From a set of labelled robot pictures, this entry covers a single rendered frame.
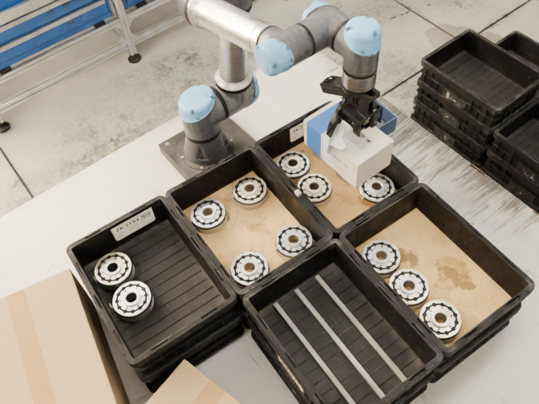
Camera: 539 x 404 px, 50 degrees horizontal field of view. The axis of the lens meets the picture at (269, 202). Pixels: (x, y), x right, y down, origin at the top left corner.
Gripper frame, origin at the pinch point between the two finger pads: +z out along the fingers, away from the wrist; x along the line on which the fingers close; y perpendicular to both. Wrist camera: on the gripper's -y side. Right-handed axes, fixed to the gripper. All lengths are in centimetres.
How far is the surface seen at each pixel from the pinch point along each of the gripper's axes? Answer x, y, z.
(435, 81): 84, -35, 57
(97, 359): -79, 0, 21
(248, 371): -50, 19, 41
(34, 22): -24, -196, 65
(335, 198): -0.9, -1.8, 27.7
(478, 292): 7, 44, 27
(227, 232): -32.3, -12.7, 27.9
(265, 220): -21.2, -9.0, 27.8
